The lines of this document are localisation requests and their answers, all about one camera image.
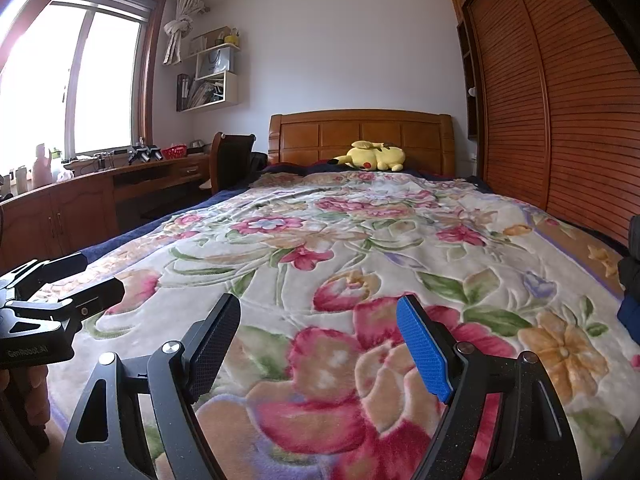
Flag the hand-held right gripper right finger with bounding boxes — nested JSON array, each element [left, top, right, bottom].
[[396, 294, 581, 480]]

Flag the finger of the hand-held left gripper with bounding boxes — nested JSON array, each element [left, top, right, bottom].
[[30, 276, 125, 335], [0, 252, 89, 301]]

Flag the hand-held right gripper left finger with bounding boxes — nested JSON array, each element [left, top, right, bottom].
[[64, 292, 242, 480]]

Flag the person's left hand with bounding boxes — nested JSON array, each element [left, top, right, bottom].
[[0, 364, 51, 431]]

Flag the wooden desk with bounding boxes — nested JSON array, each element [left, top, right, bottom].
[[0, 152, 211, 271]]

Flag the pale pink bottle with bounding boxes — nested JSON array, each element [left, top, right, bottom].
[[34, 144, 54, 188]]

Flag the floral blanket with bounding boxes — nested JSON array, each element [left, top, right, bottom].
[[47, 170, 640, 480]]

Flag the wooden chair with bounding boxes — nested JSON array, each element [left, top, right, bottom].
[[209, 131, 257, 196]]

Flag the yellow plush toy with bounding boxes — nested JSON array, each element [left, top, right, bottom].
[[327, 140, 406, 172]]

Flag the blue garment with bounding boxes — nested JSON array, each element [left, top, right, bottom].
[[616, 295, 640, 333]]

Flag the black garment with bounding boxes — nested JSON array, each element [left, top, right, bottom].
[[617, 215, 640, 291]]

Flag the wooden bed headboard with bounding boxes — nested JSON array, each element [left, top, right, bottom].
[[267, 109, 457, 176]]

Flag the white paper bag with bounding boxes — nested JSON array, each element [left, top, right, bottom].
[[202, 50, 233, 75]]

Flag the wooden slatted wardrobe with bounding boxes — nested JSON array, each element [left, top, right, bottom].
[[447, 0, 640, 251]]

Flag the window with wooden frame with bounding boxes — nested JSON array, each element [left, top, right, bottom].
[[0, 0, 166, 171]]

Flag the white wall shelf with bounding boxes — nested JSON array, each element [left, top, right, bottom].
[[176, 27, 242, 112]]

